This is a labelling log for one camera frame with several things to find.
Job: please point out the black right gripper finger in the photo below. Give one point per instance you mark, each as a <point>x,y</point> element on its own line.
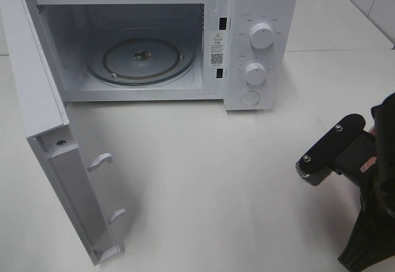
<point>318,162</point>

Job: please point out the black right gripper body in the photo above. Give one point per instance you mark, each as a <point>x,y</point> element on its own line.
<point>377,184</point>

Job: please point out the round white door release button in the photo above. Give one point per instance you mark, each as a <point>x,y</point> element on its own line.
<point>250,98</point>

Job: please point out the white microwave door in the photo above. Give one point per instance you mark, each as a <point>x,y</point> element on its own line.
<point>49,132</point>

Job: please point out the pink round plate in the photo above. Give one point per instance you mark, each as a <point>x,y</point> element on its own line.
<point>372,160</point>

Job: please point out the white lower timer knob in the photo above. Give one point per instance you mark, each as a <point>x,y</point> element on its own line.
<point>255,74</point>

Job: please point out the white upper power knob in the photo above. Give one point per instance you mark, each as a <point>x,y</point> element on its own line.
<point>262,34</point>

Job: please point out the white microwave oven body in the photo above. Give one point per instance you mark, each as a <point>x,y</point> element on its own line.
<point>218,72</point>

